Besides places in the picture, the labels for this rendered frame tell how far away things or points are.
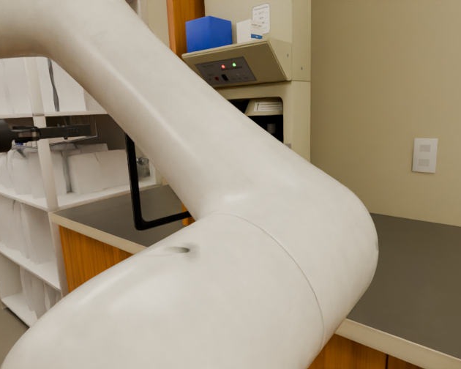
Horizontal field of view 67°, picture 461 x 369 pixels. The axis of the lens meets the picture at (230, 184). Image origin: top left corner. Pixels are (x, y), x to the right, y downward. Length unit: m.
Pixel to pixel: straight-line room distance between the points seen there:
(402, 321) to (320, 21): 1.10
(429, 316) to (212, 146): 0.61
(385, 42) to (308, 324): 1.24
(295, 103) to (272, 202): 0.80
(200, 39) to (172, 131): 0.81
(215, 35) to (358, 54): 0.56
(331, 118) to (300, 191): 1.18
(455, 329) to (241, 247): 0.61
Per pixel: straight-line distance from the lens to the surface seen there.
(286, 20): 1.06
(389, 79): 1.38
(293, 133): 1.03
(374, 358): 0.80
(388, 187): 1.40
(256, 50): 0.98
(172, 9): 1.24
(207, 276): 0.20
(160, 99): 0.33
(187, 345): 0.18
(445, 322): 0.80
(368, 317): 0.76
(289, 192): 0.27
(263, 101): 1.12
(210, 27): 1.09
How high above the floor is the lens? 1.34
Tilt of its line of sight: 12 degrees down
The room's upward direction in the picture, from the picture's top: 2 degrees counter-clockwise
